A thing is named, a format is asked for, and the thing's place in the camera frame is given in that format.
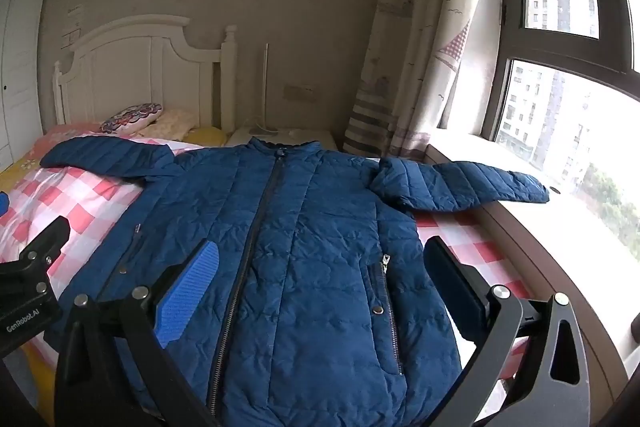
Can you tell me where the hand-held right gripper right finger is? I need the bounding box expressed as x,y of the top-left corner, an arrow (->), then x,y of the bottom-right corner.
422,235 -> 627,427

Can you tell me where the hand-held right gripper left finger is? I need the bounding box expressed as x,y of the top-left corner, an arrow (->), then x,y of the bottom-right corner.
54,239 -> 221,427

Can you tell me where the blue puffer jacket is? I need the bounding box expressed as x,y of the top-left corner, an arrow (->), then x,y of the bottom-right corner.
39,136 -> 551,427

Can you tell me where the pink checked bed sheet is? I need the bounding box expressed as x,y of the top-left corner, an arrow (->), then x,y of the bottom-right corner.
0,134 -> 537,389

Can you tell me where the beige window sill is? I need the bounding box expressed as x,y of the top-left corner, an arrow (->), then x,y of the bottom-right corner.
424,129 -> 640,413

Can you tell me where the white wardrobe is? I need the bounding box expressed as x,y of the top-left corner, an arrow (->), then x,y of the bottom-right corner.
0,0 -> 55,171

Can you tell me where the patterned pillow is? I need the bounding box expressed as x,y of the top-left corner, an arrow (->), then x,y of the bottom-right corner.
99,102 -> 165,134

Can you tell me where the white nightstand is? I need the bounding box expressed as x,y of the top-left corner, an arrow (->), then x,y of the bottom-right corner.
225,127 -> 336,154

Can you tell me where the cream pillow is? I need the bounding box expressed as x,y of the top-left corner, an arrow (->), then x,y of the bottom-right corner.
145,108 -> 199,139

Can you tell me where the white bed headboard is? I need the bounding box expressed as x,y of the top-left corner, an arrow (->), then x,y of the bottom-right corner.
52,14 -> 239,134

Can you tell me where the white desk lamp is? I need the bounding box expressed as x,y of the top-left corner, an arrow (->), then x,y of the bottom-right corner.
249,43 -> 302,138

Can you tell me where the patterned curtain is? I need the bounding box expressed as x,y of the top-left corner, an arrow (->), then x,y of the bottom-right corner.
342,0 -> 497,158

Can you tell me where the wall socket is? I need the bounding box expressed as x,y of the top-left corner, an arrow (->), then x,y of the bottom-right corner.
283,84 -> 316,102

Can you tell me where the dark window frame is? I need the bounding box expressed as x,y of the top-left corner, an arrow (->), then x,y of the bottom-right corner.
481,0 -> 640,188

